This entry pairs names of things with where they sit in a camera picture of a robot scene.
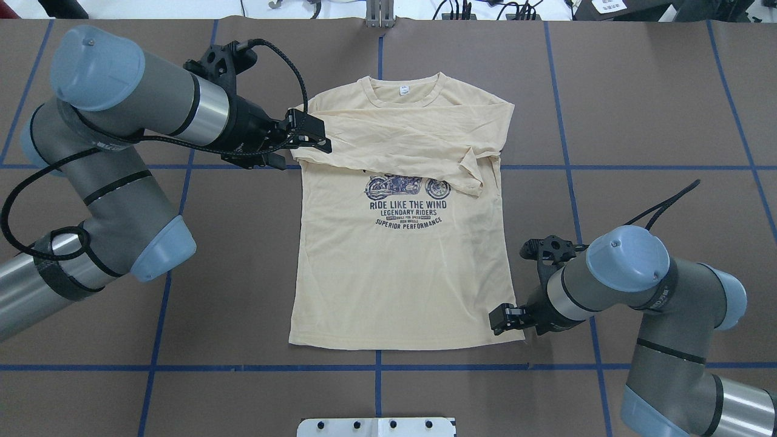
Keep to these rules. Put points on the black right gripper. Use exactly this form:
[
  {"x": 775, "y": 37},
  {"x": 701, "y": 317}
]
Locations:
[{"x": 542, "y": 310}]

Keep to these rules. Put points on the cream long-sleeve printed shirt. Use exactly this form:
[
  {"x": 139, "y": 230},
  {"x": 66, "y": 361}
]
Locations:
[{"x": 402, "y": 245}]

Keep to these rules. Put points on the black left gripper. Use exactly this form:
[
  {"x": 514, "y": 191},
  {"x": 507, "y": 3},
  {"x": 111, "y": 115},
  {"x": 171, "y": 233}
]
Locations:
[{"x": 249, "y": 130}]

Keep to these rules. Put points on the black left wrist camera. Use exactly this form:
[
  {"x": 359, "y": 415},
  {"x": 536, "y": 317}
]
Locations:
[{"x": 230, "y": 59}]

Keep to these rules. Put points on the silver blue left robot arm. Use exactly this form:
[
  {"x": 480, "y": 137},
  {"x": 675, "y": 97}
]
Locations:
[{"x": 110, "y": 95}]

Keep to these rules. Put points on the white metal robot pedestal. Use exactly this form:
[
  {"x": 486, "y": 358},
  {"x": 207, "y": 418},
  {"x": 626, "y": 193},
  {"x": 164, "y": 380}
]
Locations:
[{"x": 397, "y": 426}]

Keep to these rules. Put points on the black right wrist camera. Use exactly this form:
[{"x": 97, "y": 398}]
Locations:
[{"x": 552, "y": 249}]

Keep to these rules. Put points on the aluminium frame post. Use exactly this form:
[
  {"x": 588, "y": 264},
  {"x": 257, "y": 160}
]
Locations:
[{"x": 380, "y": 14}]

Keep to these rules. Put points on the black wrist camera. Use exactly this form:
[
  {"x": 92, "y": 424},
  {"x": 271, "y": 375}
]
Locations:
[
  {"x": 230, "y": 59},
  {"x": 552, "y": 249}
]

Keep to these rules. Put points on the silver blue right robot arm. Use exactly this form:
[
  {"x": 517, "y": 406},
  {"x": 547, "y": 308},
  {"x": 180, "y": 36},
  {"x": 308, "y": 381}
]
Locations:
[{"x": 668, "y": 392}]

